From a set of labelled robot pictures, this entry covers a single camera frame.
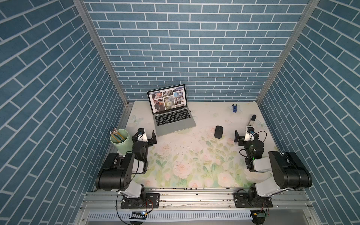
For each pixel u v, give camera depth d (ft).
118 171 1.50
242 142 2.71
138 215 2.37
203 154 2.99
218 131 3.34
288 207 2.37
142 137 2.53
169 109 3.70
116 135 2.69
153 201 2.40
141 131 2.48
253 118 3.44
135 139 2.72
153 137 2.72
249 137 2.57
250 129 2.55
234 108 3.79
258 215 2.36
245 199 2.41
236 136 2.79
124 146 2.64
